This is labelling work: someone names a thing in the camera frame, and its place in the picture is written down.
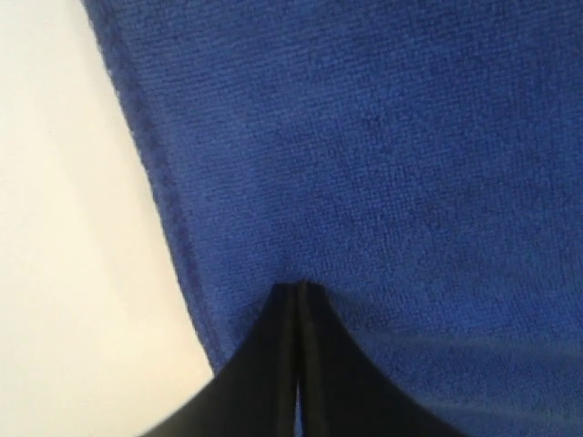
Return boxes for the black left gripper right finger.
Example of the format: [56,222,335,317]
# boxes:
[298,283,458,436]

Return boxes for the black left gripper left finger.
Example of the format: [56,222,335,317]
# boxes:
[146,284,297,437]

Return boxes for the blue towel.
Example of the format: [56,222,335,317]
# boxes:
[85,1,582,436]

